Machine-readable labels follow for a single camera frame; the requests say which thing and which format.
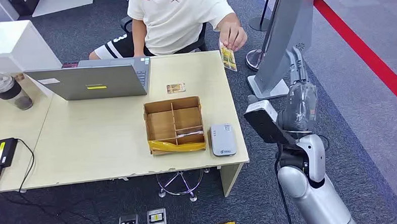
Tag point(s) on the black box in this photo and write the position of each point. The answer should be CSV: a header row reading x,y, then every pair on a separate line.
x,y
24,5

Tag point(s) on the grey kiosk stand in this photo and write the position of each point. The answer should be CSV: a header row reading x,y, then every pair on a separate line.
x,y
282,37

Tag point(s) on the black power adapter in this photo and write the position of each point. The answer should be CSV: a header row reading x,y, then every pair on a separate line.
x,y
2,153

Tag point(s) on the person's left forearm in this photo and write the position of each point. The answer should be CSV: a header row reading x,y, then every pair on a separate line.
x,y
227,20

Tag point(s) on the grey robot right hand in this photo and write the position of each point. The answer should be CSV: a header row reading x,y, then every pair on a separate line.
x,y
300,106

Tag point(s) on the person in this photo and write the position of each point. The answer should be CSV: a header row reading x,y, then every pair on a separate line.
x,y
177,21

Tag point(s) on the yellow tree-print ID card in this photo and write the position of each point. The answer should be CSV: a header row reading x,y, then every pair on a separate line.
x,y
229,61

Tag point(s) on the wooden divided box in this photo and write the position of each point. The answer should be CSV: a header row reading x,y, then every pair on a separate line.
x,y
160,126

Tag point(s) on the chrome stanchion base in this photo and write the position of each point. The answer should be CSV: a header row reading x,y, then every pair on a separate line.
x,y
252,60

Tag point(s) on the silver floor socket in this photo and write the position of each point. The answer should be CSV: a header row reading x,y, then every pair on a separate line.
x,y
156,219

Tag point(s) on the white cabinet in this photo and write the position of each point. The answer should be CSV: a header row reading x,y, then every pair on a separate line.
x,y
11,45

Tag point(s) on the person's left hand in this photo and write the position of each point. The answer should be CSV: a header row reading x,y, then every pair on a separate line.
x,y
233,36

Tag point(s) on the person's right forearm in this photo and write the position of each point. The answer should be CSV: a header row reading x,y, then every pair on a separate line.
x,y
139,37

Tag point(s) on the white card reader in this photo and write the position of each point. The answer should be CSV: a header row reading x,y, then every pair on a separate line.
x,y
223,140

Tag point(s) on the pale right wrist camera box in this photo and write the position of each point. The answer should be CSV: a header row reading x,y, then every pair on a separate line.
x,y
264,123

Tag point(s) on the white floor board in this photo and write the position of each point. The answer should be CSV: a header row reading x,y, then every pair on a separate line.
x,y
63,3

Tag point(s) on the metal stool base with castors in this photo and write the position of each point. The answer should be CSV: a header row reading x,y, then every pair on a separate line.
x,y
193,197

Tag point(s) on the small printed card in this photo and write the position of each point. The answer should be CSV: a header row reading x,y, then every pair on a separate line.
x,y
176,88

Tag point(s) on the black stanchion post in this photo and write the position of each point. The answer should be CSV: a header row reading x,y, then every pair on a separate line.
x,y
258,24

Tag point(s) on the hotel room key card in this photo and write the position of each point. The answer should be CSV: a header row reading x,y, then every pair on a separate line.
x,y
190,134

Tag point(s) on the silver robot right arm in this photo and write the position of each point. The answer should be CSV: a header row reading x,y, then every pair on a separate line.
x,y
314,199

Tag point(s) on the yellow tape strip on box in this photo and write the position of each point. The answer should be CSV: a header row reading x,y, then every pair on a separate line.
x,y
173,146

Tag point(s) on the grey laptop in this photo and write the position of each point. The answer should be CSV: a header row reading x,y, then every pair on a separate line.
x,y
90,82

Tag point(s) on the black office chair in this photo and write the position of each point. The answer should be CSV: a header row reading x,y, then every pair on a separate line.
x,y
126,24

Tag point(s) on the dark red card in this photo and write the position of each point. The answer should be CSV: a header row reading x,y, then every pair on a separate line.
x,y
70,65

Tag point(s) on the plastic coffee cup with lid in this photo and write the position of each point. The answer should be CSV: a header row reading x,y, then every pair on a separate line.
x,y
8,91

